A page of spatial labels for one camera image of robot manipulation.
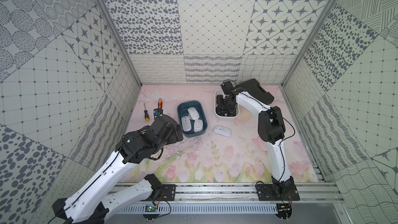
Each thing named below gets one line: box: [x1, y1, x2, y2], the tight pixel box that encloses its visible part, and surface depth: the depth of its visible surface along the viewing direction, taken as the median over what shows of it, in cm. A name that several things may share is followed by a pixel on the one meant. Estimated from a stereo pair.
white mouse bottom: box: [187, 106, 200, 121], surface depth 103 cm
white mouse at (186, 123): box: [180, 115, 192, 133], surface depth 98 cm
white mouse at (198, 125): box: [193, 119, 204, 133], surface depth 97 cm
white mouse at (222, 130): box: [212, 124, 232, 138], surface depth 97 cm
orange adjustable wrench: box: [158, 98, 164, 109], surface depth 112 cm
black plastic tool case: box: [235, 78, 275, 105], surface depth 117 cm
